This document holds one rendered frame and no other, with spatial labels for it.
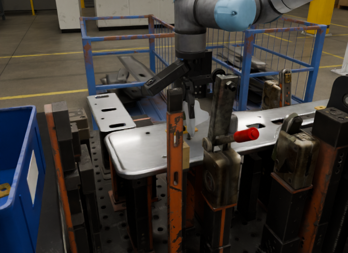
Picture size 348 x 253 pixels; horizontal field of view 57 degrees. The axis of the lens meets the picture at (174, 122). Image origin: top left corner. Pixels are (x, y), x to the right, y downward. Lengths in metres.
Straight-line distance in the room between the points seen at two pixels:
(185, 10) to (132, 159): 0.35
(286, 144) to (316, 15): 7.66
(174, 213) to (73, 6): 7.93
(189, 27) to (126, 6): 7.89
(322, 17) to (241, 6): 7.72
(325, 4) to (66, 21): 6.04
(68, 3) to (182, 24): 7.76
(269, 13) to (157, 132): 0.40
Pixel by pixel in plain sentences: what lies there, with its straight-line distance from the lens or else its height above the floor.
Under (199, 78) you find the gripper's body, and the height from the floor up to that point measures 1.15.
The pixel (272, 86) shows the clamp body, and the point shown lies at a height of 1.04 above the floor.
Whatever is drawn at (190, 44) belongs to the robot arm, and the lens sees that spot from 0.75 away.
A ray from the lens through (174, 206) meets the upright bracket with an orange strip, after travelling 0.70.
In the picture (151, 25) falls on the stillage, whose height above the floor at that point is 0.84.
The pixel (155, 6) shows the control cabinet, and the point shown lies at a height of 0.55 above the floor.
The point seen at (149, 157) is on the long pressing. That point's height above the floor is 1.00.
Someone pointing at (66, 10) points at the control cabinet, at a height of 0.52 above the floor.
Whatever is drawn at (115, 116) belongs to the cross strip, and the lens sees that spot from 0.96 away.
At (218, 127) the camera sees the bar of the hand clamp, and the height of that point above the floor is 1.11.
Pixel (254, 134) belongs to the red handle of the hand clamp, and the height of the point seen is 1.14.
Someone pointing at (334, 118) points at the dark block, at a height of 1.12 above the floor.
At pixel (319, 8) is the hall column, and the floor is 0.63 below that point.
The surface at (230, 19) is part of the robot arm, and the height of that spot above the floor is 1.30.
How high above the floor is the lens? 1.39
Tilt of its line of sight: 25 degrees down
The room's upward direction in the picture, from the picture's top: straight up
